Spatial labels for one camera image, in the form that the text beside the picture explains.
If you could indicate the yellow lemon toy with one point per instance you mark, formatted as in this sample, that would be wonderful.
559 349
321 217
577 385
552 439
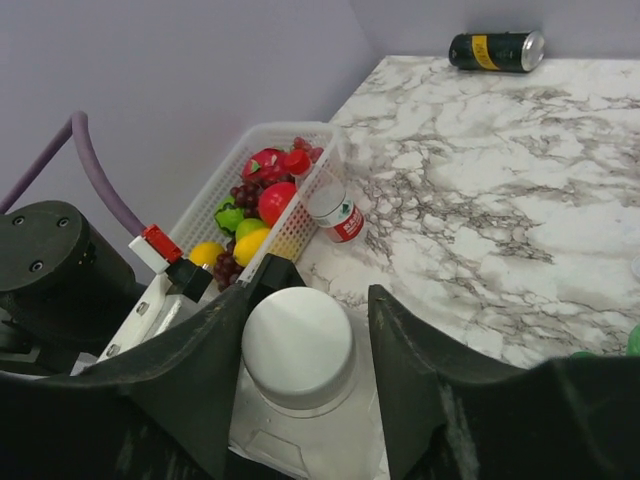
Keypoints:
248 246

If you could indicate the blue white bottle cap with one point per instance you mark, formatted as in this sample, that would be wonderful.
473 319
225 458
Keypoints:
635 267

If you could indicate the red apple toy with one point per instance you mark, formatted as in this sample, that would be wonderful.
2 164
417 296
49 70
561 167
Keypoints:
274 200

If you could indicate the small green bottle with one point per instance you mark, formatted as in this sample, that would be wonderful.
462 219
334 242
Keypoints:
632 348

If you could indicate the green pear toy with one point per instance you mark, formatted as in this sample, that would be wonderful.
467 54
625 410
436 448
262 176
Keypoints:
248 226

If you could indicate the green watermelon toy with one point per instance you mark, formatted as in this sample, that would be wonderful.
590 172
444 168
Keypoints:
228 216

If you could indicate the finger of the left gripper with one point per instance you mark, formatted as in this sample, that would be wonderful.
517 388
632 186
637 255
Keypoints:
274 273

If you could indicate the small bottle red cap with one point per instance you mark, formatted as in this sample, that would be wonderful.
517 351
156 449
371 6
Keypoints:
325 198

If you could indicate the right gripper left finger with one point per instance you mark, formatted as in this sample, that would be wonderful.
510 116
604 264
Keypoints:
161 410

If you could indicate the black battery with gold band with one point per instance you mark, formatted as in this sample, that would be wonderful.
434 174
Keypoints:
510 52

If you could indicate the red dragon fruit toy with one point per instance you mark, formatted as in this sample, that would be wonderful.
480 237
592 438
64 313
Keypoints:
266 168

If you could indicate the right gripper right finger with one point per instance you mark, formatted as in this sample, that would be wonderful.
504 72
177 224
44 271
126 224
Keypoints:
450 412

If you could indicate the large clear bottle white cap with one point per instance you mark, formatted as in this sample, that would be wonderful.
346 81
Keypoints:
341 440

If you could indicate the white plastic basket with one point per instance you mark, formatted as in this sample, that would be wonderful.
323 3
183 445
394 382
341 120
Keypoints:
295 228

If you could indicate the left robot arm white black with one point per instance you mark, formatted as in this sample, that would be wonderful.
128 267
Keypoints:
64 289

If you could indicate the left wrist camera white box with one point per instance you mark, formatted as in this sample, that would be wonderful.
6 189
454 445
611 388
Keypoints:
162 305

